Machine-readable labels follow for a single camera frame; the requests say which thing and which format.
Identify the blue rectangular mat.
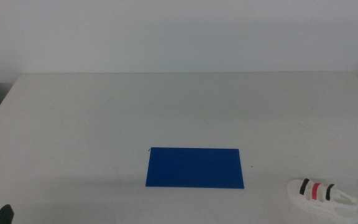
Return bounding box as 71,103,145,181
145,147,245,190

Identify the white shoe with striped straps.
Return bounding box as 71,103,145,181
286,177,358,224

